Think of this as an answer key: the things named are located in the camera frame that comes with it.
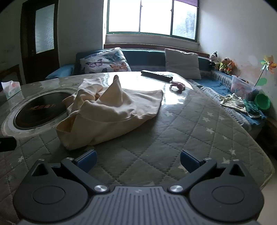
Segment teal crumpled cloth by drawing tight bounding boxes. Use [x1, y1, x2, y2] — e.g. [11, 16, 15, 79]
[243, 98, 263, 115]

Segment dark wooden door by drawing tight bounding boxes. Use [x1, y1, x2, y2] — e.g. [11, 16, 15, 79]
[20, 0, 60, 85]

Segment plain grey pillow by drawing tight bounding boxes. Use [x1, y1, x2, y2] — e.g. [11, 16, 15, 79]
[164, 48, 202, 80]

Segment pink toy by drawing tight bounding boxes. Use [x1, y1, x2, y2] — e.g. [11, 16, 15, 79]
[169, 81, 186, 93]

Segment tissue box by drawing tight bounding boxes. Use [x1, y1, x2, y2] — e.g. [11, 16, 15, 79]
[1, 80, 21, 100]

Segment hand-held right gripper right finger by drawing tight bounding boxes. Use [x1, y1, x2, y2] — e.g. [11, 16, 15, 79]
[168, 150, 246, 194]

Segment cow plush toy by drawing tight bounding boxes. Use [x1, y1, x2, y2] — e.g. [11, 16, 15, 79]
[209, 51, 219, 66]

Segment blue sofa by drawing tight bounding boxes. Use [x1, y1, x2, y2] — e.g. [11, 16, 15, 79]
[45, 49, 267, 139]

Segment light blue cushion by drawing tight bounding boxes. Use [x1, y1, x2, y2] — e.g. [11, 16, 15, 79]
[45, 64, 75, 79]

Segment purple curtain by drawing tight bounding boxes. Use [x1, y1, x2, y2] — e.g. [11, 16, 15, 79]
[182, 0, 199, 8]

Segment green plastic cup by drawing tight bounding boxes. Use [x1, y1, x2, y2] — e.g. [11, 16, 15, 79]
[254, 93, 271, 110]

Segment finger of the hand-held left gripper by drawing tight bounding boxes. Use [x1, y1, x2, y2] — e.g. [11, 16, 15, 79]
[0, 137, 17, 152]

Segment cream garment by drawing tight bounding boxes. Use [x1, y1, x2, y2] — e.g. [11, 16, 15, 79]
[56, 75, 164, 151]

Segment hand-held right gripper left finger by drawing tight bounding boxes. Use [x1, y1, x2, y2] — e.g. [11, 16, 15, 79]
[29, 149, 110, 194]

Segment black remote control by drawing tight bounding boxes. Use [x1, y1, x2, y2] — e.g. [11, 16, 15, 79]
[141, 70, 173, 81]

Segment green framed window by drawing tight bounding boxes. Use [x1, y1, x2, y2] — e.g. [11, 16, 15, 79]
[103, 0, 199, 42]

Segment pale crumpled cloth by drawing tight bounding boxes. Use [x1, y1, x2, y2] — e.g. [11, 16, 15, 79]
[219, 93, 262, 118]

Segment round black hot plate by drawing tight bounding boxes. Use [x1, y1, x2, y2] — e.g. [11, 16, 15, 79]
[13, 91, 73, 130]

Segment butterfly print pillow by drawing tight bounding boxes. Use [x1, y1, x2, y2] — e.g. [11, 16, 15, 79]
[80, 47, 132, 74]

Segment clear plastic container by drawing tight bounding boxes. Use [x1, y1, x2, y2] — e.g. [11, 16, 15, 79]
[230, 76, 259, 100]

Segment colourful pinwheel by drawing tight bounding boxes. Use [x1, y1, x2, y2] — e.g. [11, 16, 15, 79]
[254, 55, 277, 87]

